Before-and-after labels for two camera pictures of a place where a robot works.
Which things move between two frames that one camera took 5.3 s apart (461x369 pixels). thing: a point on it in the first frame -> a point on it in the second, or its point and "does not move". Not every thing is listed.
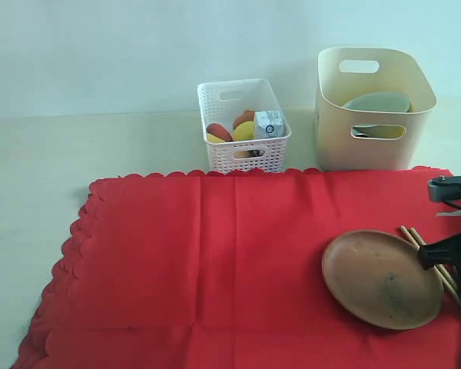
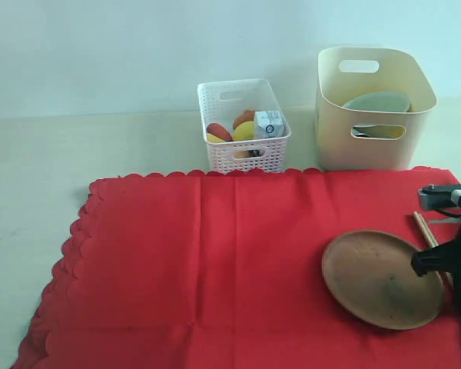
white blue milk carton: x=269 y=124 does not move
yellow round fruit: x=244 y=131 does not move
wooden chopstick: x=405 y=231 -> x=437 y=276
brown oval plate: x=380 y=278 does not move
